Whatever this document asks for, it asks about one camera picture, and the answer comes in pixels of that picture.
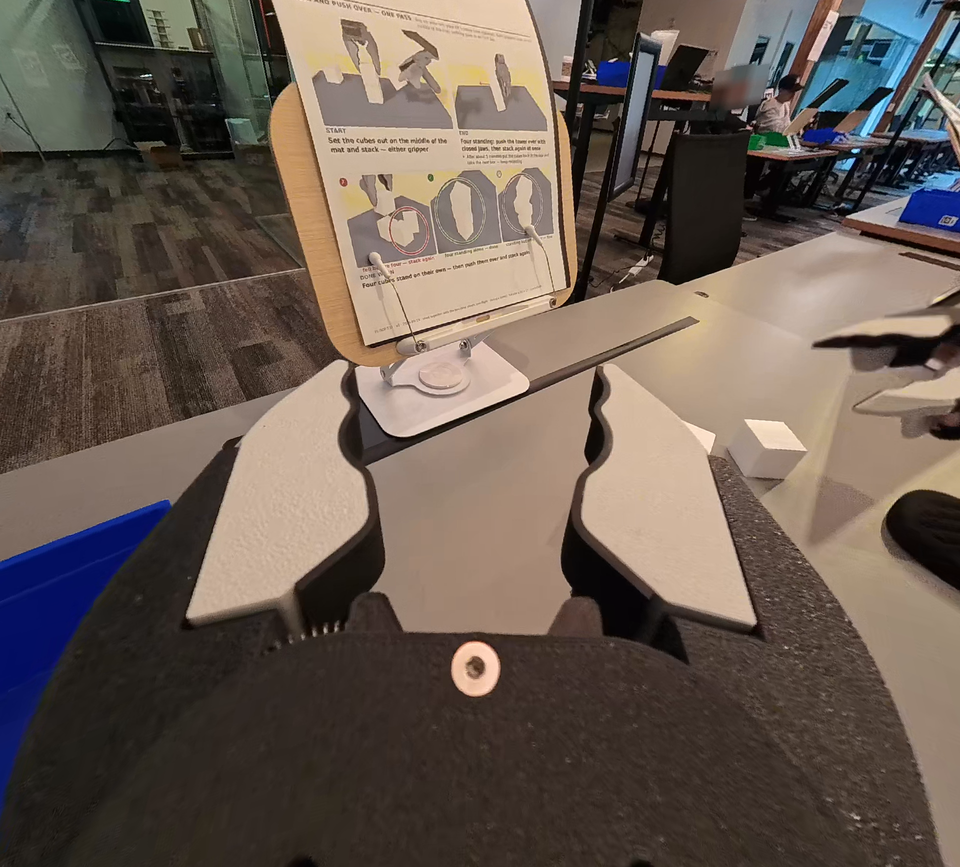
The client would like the black office chair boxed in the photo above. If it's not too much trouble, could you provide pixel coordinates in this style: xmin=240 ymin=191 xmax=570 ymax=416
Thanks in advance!
xmin=657 ymin=129 xmax=753 ymax=287

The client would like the blue plastic bin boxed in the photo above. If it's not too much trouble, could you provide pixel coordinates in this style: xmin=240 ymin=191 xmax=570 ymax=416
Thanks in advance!
xmin=897 ymin=188 xmax=960 ymax=232
xmin=0 ymin=499 xmax=172 ymax=801
xmin=592 ymin=59 xmax=661 ymax=88

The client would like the printed instruction sheet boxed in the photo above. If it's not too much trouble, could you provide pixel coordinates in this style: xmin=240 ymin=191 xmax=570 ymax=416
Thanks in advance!
xmin=238 ymin=0 xmax=573 ymax=348

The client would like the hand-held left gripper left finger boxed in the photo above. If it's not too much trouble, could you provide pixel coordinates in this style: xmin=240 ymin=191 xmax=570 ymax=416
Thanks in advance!
xmin=185 ymin=359 xmax=387 ymax=642

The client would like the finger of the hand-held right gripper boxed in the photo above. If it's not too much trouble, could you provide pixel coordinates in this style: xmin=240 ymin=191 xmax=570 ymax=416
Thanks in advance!
xmin=812 ymin=304 xmax=960 ymax=372
xmin=853 ymin=387 xmax=960 ymax=441

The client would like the black wrist rest pad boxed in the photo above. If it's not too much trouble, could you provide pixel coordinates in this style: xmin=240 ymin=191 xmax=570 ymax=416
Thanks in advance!
xmin=883 ymin=490 xmax=960 ymax=594

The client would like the black storage rack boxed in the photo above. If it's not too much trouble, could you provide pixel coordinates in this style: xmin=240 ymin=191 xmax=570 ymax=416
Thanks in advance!
xmin=56 ymin=0 xmax=230 ymax=157

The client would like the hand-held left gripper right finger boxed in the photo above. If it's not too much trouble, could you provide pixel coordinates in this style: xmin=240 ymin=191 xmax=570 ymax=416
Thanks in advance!
xmin=561 ymin=363 xmax=759 ymax=643

